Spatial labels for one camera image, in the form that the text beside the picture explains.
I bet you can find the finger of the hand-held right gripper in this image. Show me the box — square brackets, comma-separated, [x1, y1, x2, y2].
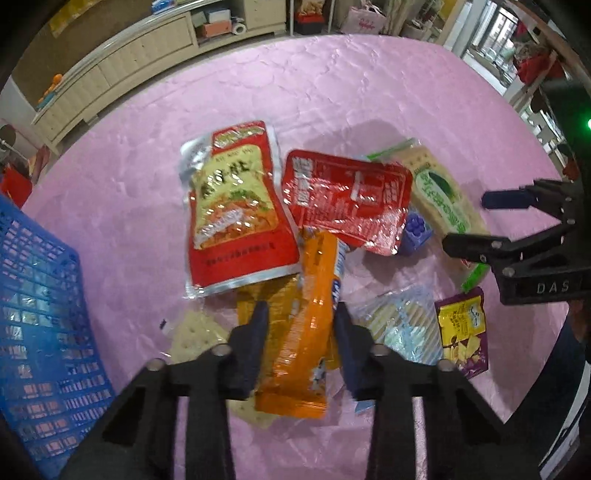
[442, 222, 578, 278]
[481, 179, 583, 227]

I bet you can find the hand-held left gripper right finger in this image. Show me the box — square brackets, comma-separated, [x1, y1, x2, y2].
[333, 302, 541, 480]

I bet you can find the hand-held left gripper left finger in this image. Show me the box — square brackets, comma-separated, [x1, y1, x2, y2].
[60, 300, 271, 480]

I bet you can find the orange snack packet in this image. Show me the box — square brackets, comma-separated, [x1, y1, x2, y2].
[255, 229, 350, 420]

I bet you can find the dark yellow snack packet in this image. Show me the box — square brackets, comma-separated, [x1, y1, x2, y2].
[236, 274, 303, 370]

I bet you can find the white cracker packet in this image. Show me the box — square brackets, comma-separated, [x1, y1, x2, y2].
[161, 309, 278, 430]

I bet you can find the clear wafer packet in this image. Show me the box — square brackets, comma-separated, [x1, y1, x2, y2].
[353, 284, 445, 365]

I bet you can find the green cracker packet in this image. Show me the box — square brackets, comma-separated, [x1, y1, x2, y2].
[367, 138, 491, 294]

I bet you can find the purple yellow snack packet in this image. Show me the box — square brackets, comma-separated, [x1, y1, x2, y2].
[435, 287, 489, 379]

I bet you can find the red foil snack packet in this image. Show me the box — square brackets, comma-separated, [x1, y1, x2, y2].
[281, 149, 413, 257]

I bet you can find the blue plastic mesh basket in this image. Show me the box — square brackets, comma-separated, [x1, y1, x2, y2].
[0, 194, 116, 480]

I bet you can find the small blue candy packet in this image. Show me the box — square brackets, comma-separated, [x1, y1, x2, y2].
[398, 210, 434, 256]

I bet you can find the red cloth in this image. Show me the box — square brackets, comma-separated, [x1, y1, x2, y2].
[515, 44, 566, 85]

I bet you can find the large red yellow snack pouch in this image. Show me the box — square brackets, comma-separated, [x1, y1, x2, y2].
[179, 121, 301, 298]

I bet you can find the pink quilted cover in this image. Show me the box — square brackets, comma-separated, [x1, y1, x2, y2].
[21, 34, 573, 480]

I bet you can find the pink shopping bag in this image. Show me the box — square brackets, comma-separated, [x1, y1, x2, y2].
[346, 4, 386, 34]

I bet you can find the red black box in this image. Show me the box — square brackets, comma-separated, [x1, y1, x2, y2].
[295, 13, 324, 35]

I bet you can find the red paper bag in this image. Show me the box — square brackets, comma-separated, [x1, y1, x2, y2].
[0, 167, 34, 209]

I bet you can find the cream tv cabinet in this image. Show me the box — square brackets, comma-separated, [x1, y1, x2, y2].
[30, 0, 287, 155]

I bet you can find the yellow hanging cloth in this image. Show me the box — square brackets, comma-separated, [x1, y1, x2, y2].
[48, 0, 112, 38]

